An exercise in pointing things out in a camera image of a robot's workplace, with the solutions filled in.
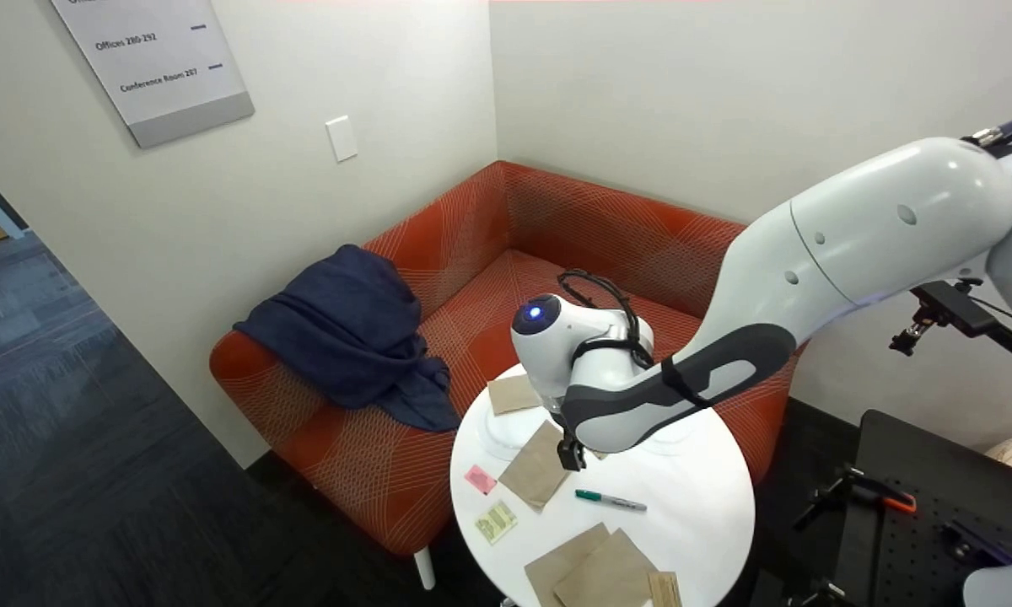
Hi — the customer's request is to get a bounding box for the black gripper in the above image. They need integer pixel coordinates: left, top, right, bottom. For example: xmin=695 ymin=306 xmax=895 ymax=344
xmin=552 ymin=424 xmax=590 ymax=474

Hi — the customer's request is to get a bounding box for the green and grey pen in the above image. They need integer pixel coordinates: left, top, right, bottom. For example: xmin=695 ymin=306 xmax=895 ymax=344
xmin=572 ymin=487 xmax=652 ymax=517

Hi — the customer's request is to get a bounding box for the large brown paper napkin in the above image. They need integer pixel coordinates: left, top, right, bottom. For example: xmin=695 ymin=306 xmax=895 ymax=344
xmin=495 ymin=419 xmax=572 ymax=517

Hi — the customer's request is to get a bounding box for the clear plastic plate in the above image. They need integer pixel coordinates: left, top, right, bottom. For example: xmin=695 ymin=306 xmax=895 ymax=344
xmin=478 ymin=386 xmax=535 ymax=451

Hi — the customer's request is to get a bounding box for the small brown paper napkin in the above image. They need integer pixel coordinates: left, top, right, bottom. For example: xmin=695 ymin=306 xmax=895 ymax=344
xmin=487 ymin=370 xmax=546 ymax=419

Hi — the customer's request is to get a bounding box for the pink sachet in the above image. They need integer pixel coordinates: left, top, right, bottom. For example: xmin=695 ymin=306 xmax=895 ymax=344
xmin=463 ymin=461 xmax=500 ymax=499

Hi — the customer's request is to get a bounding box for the white sofa leg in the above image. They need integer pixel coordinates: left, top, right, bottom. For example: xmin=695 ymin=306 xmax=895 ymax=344
xmin=413 ymin=546 xmax=440 ymax=595

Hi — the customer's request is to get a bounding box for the orange sofa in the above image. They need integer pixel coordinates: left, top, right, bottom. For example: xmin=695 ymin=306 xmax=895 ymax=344
xmin=207 ymin=160 xmax=802 ymax=564

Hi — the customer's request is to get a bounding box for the navy blue blanket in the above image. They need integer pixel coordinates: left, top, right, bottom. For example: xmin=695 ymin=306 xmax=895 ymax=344
xmin=232 ymin=243 xmax=465 ymax=435

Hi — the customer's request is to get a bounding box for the black workbench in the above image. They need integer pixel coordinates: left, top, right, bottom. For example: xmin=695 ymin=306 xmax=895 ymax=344
xmin=831 ymin=408 xmax=1012 ymax=607

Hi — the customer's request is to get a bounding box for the grey rounded object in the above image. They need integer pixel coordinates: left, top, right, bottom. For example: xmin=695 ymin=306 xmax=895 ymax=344
xmin=959 ymin=558 xmax=1012 ymax=607

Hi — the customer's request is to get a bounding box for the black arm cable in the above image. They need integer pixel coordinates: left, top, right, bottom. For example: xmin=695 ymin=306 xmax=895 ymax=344
xmin=552 ymin=268 xmax=658 ymax=370

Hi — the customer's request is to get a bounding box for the red handled black tool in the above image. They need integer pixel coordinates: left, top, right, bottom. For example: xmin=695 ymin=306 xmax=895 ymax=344
xmin=793 ymin=461 xmax=921 ymax=534

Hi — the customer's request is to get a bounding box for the white light switch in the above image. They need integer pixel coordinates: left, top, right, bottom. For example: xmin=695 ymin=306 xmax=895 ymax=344
xmin=323 ymin=112 xmax=362 ymax=164

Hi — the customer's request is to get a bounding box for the grey wall sign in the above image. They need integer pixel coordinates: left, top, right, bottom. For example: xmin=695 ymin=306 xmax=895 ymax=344
xmin=43 ymin=0 xmax=257 ymax=153

